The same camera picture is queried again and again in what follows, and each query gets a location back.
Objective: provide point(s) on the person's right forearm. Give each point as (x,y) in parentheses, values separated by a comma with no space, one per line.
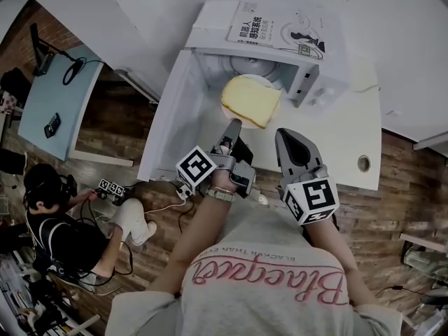
(336,257)

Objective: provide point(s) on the white power strip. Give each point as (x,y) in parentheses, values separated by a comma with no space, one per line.
(185,192)

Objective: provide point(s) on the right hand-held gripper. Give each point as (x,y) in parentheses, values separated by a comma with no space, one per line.
(311,199)

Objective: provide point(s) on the black calculator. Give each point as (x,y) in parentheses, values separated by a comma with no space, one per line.
(52,125)

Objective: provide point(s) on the person's left forearm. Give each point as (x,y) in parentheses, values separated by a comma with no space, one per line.
(196,236)

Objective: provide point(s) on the beige wrist watch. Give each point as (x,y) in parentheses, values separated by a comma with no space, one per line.
(220,195)

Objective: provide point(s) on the yellow bread slice food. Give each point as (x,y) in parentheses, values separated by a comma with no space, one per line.
(250,100)

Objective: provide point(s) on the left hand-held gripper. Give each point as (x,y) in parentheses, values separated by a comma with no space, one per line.
(196,166)

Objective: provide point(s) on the black bag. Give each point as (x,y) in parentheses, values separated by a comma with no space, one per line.
(15,86)

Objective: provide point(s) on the white book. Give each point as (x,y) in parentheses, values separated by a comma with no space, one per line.
(276,23)

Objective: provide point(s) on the person's white shoe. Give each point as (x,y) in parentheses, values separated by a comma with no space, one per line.
(262,199)

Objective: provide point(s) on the grey printed t-shirt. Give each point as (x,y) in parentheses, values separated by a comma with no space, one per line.
(259,285)

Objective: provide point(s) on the white microwave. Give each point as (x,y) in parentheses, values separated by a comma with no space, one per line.
(175,117)

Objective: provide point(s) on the white round plate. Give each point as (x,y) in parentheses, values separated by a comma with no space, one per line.
(246,124)

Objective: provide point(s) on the light blue table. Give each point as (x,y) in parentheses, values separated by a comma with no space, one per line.
(59,96)

